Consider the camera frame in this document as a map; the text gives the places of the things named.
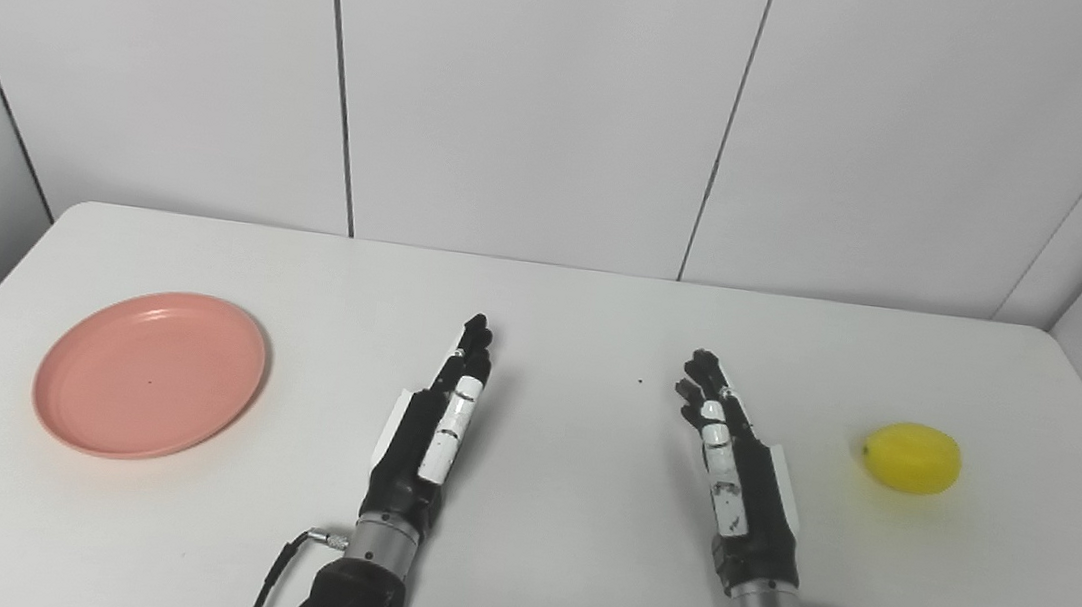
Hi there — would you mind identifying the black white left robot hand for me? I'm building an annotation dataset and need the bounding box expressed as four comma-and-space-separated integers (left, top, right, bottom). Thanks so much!
358, 304, 498, 541

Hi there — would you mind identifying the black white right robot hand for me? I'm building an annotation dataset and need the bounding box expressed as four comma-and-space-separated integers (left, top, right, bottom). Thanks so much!
654, 346, 823, 600

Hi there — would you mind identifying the yellow lemon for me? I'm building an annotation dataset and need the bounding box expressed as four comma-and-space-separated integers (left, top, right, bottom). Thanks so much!
858, 418, 967, 500

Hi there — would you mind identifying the pink round plate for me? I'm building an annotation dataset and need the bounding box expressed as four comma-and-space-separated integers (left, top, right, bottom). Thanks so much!
26, 277, 275, 474

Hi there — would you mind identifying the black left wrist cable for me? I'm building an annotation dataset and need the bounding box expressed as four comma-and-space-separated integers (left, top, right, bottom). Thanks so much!
246, 522, 351, 607

